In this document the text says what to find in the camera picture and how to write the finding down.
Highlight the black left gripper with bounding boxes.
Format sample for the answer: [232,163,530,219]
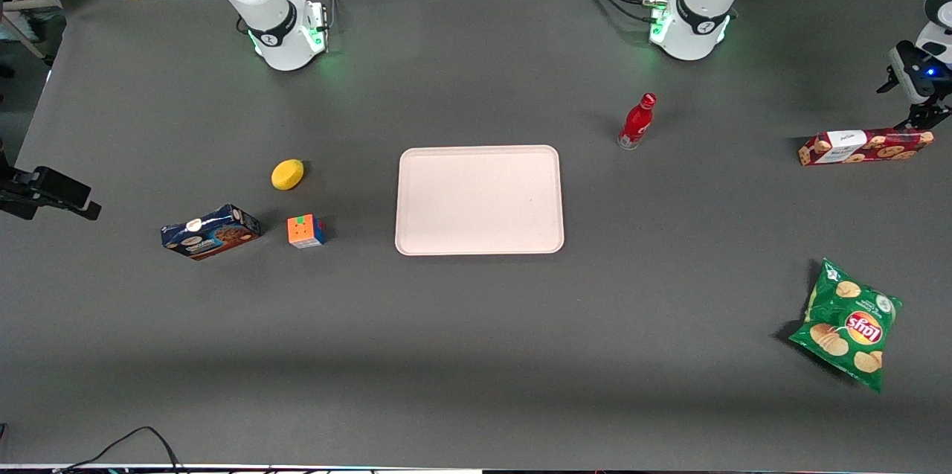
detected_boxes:
[896,61,952,132]

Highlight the red cookie box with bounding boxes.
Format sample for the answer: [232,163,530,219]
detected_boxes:
[798,129,935,167]

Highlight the red soda bottle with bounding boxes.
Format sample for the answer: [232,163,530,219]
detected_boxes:
[617,92,657,151]

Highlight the blue cookie box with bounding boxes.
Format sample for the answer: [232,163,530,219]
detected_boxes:
[161,204,262,261]

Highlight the black left base cables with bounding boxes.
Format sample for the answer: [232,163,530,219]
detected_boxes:
[569,0,660,23]

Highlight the colourful puzzle cube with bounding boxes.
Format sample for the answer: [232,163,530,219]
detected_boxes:
[287,214,327,249]

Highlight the yellow lemon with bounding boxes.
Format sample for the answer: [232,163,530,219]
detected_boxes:
[271,158,305,191]

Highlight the thin black table cable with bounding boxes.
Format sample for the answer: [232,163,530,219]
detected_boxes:
[56,426,184,474]

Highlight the beige plastic tray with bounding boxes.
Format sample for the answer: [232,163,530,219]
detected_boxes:
[394,145,565,257]

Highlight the green chips bag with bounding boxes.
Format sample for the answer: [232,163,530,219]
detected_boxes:
[788,258,903,393]

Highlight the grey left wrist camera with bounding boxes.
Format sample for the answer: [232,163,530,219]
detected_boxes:
[878,40,930,105]

